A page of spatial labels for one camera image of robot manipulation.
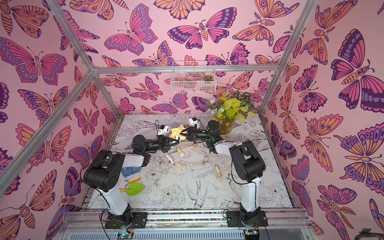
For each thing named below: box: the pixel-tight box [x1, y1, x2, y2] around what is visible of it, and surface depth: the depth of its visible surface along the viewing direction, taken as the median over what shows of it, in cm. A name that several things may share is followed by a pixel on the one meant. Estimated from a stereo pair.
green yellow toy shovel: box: [119, 177, 146, 196], surface depth 86 cm
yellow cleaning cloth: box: [169, 124, 188, 141], surface depth 81 cm
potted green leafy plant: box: [207, 91, 256, 134], surface depth 98 cm
